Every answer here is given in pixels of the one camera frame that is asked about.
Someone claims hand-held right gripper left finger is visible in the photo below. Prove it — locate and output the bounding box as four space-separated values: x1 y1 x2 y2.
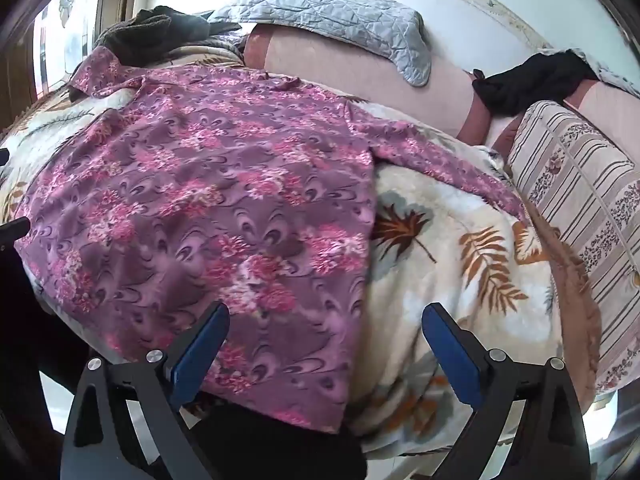
60 301 232 480

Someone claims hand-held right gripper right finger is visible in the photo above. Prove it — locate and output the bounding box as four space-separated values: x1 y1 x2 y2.
421 302 593 480

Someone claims purple floral shirt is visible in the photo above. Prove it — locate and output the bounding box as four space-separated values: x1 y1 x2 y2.
14 46 526 433

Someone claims cream leaf-print blanket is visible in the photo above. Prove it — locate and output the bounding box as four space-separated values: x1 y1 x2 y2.
0 40 601 461

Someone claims person's dark clothing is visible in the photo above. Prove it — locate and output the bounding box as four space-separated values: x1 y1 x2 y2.
0 250 368 480

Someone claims striped floral pillow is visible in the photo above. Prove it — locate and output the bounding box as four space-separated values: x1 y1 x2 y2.
505 100 640 393

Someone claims dark grey clothing pile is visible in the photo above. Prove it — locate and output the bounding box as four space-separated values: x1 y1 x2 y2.
92 6 243 63

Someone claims black cloth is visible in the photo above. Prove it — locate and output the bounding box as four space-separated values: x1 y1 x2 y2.
471 50 601 117

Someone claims pink padded headboard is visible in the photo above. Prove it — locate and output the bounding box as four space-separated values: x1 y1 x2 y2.
242 22 640 156

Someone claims grey quilted cloth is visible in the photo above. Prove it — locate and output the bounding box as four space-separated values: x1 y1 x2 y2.
207 0 433 87

